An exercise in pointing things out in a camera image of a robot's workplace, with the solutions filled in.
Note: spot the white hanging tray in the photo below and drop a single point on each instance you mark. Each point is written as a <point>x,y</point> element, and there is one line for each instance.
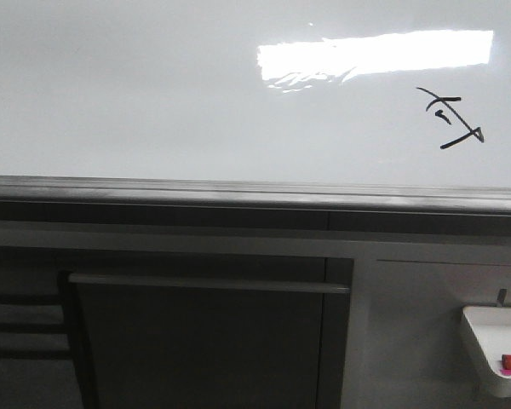
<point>486,335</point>

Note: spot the white whiteboard with metal frame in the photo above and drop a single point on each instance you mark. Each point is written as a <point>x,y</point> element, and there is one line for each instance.
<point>337,105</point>

